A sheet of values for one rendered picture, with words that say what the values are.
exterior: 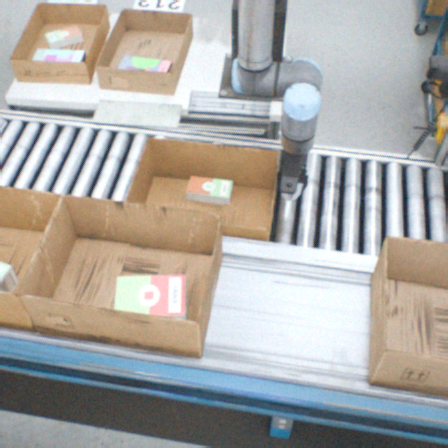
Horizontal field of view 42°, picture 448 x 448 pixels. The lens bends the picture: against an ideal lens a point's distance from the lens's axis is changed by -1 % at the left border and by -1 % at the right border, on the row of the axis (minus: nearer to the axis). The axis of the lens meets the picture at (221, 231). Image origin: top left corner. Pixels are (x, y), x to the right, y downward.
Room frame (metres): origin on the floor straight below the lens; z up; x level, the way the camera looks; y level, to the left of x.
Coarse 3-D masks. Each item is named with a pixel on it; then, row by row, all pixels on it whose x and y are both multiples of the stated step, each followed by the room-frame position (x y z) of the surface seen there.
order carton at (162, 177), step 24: (168, 144) 1.26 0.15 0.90; (192, 144) 1.25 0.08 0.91; (216, 144) 1.24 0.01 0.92; (144, 168) 1.20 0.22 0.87; (168, 168) 1.26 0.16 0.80; (192, 168) 1.25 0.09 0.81; (216, 168) 1.23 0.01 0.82; (240, 168) 1.22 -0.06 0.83; (264, 168) 1.21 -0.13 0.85; (144, 192) 1.16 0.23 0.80; (168, 192) 1.20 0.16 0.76; (240, 192) 1.19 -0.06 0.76; (264, 192) 1.19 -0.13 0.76; (240, 216) 1.10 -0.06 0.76; (264, 216) 1.10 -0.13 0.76; (264, 240) 0.92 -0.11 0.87
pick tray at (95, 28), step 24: (48, 24) 2.13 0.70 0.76; (72, 24) 2.12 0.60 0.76; (96, 24) 2.12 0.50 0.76; (24, 48) 1.90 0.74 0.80; (48, 48) 1.96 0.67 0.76; (72, 48) 1.96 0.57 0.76; (96, 48) 1.88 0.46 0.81; (24, 72) 1.76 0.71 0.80; (48, 72) 1.75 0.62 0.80; (72, 72) 1.74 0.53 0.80
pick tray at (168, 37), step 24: (120, 24) 2.03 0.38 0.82; (144, 24) 2.07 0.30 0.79; (168, 24) 2.06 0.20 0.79; (192, 24) 2.02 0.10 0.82; (120, 48) 1.95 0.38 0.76; (144, 48) 1.95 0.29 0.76; (168, 48) 1.95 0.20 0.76; (96, 72) 1.72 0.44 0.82; (120, 72) 1.70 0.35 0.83; (144, 72) 1.68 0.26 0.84; (168, 72) 1.67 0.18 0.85
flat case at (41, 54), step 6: (42, 48) 1.92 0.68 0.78; (36, 54) 1.89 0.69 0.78; (42, 54) 1.89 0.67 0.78; (48, 54) 1.89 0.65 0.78; (54, 54) 1.89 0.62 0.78; (60, 54) 1.88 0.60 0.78; (66, 54) 1.88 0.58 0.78; (72, 54) 1.88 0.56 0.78; (78, 54) 1.88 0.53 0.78; (84, 54) 1.89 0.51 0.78; (42, 60) 1.85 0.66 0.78; (48, 60) 1.85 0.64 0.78; (54, 60) 1.85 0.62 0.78; (60, 60) 1.85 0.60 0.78; (66, 60) 1.85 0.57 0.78; (72, 60) 1.85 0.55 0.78; (78, 60) 1.84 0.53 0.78
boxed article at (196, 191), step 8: (192, 176) 1.23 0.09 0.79; (192, 184) 1.20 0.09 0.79; (200, 184) 1.20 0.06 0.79; (208, 184) 1.20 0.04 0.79; (216, 184) 1.20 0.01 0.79; (224, 184) 1.20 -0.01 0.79; (232, 184) 1.20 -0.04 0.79; (192, 192) 1.17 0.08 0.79; (200, 192) 1.17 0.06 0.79; (208, 192) 1.17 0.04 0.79; (216, 192) 1.16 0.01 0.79; (224, 192) 1.16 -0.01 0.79; (200, 200) 1.16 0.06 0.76; (208, 200) 1.15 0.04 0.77; (216, 200) 1.15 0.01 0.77; (224, 200) 1.15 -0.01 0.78
